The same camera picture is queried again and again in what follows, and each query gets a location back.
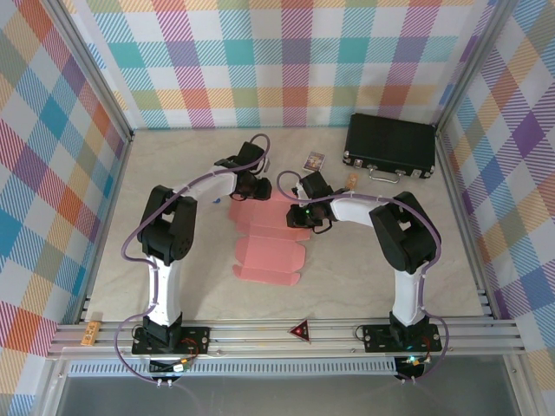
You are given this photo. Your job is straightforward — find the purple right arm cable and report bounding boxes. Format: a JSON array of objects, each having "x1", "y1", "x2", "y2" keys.
[{"x1": 276, "y1": 169, "x2": 452, "y2": 385}]

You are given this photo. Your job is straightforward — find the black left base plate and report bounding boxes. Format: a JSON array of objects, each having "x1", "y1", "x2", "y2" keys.
[{"x1": 131, "y1": 325, "x2": 212, "y2": 357}]

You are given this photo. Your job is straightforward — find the aluminium side rail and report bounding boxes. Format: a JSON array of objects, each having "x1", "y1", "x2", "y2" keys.
[
  {"x1": 75, "y1": 129, "x2": 134, "y2": 325},
  {"x1": 435, "y1": 129, "x2": 498, "y2": 320}
]

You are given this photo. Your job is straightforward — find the aluminium frame rail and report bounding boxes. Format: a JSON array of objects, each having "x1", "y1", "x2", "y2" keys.
[{"x1": 45, "y1": 318, "x2": 528, "y2": 361}]

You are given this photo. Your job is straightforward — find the grey slotted cable duct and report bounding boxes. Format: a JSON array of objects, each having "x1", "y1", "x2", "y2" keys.
[{"x1": 68, "y1": 357, "x2": 398, "y2": 377}]

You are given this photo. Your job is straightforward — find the orange label block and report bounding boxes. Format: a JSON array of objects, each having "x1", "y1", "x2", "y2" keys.
[{"x1": 82, "y1": 320, "x2": 103, "y2": 347}]

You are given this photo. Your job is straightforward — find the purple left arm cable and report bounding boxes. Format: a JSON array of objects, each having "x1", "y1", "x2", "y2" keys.
[{"x1": 114, "y1": 133, "x2": 272, "y2": 385}]

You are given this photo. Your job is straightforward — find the black carrying case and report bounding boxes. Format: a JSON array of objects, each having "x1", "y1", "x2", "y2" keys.
[{"x1": 341, "y1": 113, "x2": 437, "y2": 185}]

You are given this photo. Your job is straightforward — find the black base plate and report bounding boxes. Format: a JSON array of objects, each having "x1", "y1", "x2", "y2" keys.
[
  {"x1": 131, "y1": 325, "x2": 212, "y2": 357},
  {"x1": 361, "y1": 322, "x2": 443, "y2": 353}
]

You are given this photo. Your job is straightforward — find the black connector board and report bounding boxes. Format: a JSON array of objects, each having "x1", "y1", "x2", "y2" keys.
[
  {"x1": 396, "y1": 354, "x2": 428, "y2": 380},
  {"x1": 149, "y1": 357, "x2": 192, "y2": 376}
]

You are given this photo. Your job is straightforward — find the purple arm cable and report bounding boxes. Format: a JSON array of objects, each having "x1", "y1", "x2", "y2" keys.
[
  {"x1": 276, "y1": 169, "x2": 452, "y2": 385},
  {"x1": 114, "y1": 133, "x2": 272, "y2": 385}
]

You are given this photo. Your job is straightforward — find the aluminium frame post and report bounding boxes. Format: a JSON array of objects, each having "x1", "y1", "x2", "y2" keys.
[
  {"x1": 433, "y1": 0, "x2": 519, "y2": 140},
  {"x1": 42, "y1": 0, "x2": 135, "y2": 146}
]

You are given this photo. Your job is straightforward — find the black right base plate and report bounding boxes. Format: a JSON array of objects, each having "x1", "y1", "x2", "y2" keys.
[{"x1": 361, "y1": 322, "x2": 443, "y2": 353}]

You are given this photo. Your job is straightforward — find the pink paper box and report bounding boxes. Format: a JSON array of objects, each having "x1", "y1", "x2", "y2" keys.
[{"x1": 228, "y1": 190, "x2": 312, "y2": 287}]

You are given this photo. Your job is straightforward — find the red triangle light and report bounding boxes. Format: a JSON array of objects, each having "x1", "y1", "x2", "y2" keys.
[{"x1": 289, "y1": 319, "x2": 311, "y2": 345}]

